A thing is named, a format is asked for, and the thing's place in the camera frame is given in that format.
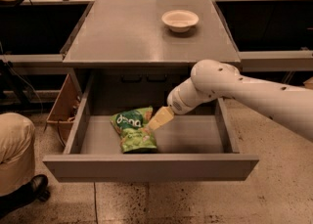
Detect white paper bowl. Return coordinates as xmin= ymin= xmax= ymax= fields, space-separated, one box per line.
xmin=161 ymin=10 xmax=199 ymax=33

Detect grey open top drawer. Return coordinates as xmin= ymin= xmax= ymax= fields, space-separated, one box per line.
xmin=43 ymin=72 xmax=259 ymax=182

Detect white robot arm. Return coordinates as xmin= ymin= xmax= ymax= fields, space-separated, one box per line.
xmin=148 ymin=60 xmax=313 ymax=141

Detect green rice chip bag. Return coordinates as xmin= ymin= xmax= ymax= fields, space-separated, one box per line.
xmin=111 ymin=107 xmax=157 ymax=154

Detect brown cardboard box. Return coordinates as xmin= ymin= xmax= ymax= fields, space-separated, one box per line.
xmin=46 ymin=74 xmax=80 ymax=145

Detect black cable on left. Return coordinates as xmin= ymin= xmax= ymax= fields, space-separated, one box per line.
xmin=0 ymin=41 xmax=45 ymax=113

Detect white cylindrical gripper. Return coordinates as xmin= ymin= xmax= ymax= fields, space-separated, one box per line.
xmin=148 ymin=78 xmax=217 ymax=130

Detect grey counter cabinet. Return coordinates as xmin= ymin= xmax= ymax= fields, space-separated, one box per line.
xmin=60 ymin=0 xmax=242 ymax=116

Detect person's beige trouser leg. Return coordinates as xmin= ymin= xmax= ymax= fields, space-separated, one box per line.
xmin=0 ymin=112 xmax=35 ymax=197

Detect black shoe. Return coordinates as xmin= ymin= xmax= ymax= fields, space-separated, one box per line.
xmin=0 ymin=174 xmax=51 ymax=218

